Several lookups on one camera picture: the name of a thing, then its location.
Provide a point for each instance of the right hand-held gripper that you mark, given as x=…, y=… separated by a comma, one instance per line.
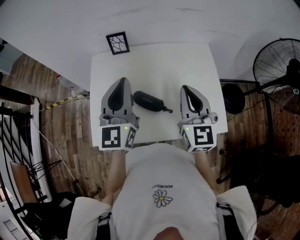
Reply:
x=202, y=138

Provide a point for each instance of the person's chin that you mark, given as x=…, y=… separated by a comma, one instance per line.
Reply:
x=170, y=234

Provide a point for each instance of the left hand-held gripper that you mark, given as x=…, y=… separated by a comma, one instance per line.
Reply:
x=111, y=138

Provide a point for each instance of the person's right forearm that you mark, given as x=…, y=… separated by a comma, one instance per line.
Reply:
x=205, y=171

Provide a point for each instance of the white flower print shirt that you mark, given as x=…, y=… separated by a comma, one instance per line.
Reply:
x=161, y=168

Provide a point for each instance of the black backpack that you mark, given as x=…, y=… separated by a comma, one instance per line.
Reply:
x=49, y=215

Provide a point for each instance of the person's left forearm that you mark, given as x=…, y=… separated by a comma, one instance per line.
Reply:
x=114, y=178

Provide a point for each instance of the yellow black hazard tape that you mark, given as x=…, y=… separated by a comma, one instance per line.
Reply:
x=63, y=101

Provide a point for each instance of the black office chair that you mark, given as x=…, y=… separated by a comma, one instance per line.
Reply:
x=14, y=131
x=269, y=175

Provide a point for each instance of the black glasses case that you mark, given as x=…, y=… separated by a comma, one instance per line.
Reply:
x=147, y=100

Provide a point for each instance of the black standing fan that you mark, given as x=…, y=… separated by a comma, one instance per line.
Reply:
x=233, y=98

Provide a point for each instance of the brown wooden board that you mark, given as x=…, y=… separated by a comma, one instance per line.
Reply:
x=23, y=182

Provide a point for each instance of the black framed picture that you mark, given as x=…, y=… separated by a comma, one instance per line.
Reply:
x=117, y=43

